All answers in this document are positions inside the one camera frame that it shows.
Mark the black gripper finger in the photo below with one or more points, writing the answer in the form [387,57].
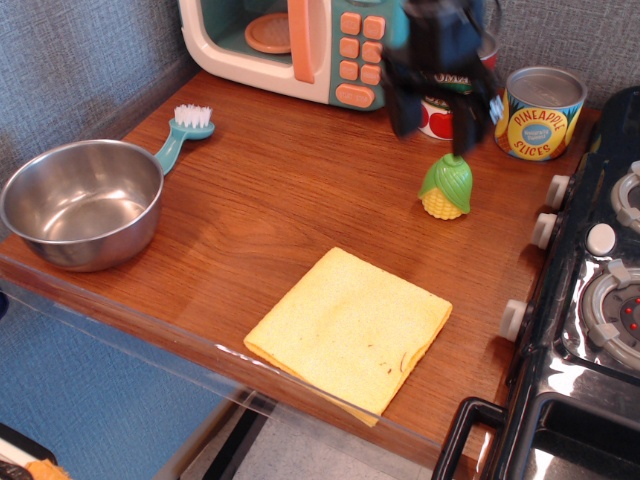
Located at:
[404,109]
[471,119]

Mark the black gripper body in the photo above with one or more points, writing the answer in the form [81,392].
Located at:
[444,37]

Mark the green and yellow toy corn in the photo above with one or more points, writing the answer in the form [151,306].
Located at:
[446,190]

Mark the tomato sauce can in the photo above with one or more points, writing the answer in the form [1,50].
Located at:
[437,116]

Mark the pineapple slices can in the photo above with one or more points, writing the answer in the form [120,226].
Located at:
[542,106]

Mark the toy microwave teal and cream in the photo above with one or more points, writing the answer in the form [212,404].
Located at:
[327,52]

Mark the white stove knob top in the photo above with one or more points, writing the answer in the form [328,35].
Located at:
[556,191]

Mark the white stove knob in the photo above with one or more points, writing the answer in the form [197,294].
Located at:
[512,319]
[556,191]
[543,230]

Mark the white stove knob middle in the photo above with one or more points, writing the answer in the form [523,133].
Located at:
[543,230]

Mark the white stove knob bottom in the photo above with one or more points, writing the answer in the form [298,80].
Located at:
[512,319]

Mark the teal dish brush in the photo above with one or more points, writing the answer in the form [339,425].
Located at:
[190,123]

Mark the yellow folded cloth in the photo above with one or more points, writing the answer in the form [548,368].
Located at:
[352,330]

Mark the black toy stove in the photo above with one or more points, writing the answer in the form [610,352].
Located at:
[573,404]

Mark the clear acrylic table edge guard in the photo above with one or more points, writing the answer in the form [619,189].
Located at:
[92,312]

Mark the stainless steel bowl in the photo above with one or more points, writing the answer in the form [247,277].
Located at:
[86,206]

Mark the orange object bottom left corner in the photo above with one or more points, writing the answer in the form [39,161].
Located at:
[46,470]

